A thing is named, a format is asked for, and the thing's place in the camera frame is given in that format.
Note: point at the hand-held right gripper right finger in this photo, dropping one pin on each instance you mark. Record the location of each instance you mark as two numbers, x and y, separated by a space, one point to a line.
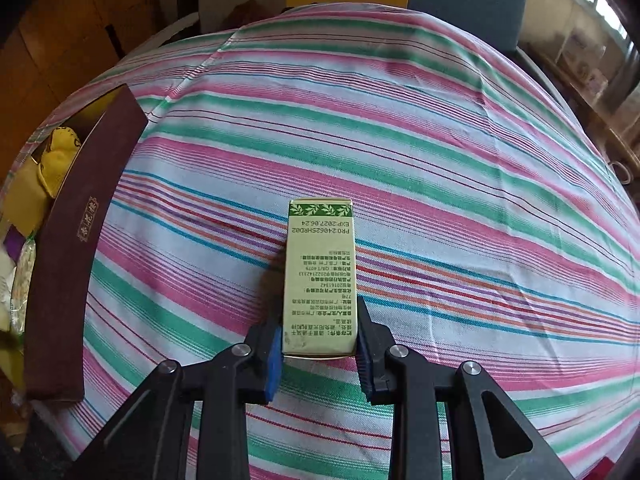
365 365

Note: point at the brown bag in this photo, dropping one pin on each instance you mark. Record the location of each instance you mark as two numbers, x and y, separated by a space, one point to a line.
247 12

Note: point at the striped tablecloth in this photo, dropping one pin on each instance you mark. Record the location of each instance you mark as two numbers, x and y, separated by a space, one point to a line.
400 135

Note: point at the white cup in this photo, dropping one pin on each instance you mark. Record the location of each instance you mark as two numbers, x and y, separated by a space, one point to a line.
622 172

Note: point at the wooden side table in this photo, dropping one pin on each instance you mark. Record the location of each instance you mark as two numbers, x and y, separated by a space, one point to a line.
615 135

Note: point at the white carton with picture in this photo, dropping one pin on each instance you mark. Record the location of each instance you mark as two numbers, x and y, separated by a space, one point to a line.
582 47

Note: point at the gold metal tin box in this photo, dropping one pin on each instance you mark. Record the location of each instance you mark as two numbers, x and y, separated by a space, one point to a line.
65 260

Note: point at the clear snack packet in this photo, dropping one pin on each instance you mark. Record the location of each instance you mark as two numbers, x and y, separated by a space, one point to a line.
25 285

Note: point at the wooden wardrobe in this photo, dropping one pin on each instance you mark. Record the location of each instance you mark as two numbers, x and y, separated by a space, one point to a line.
75 20

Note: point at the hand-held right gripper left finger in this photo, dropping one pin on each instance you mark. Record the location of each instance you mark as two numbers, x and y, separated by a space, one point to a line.
272 365

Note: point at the green cardboard box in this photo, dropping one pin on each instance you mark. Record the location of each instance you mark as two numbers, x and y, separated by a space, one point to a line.
320 280

